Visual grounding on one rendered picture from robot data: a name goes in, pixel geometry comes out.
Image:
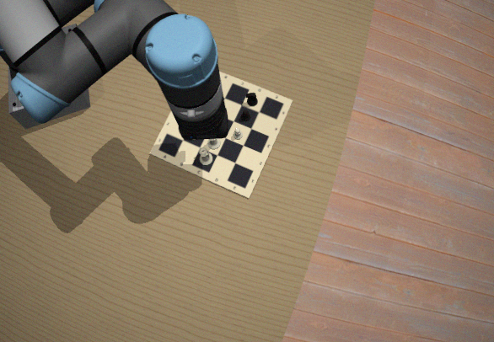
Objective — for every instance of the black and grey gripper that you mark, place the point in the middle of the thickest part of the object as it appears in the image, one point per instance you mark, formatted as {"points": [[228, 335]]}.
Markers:
{"points": [[213, 126]]}

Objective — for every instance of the white pawn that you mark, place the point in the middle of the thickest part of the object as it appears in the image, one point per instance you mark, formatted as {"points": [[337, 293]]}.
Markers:
{"points": [[238, 134]]}

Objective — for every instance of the small chessboard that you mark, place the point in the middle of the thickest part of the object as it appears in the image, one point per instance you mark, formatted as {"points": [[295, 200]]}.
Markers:
{"points": [[236, 164]]}

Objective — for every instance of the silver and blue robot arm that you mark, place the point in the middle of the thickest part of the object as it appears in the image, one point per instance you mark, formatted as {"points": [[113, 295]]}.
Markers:
{"points": [[54, 68]]}

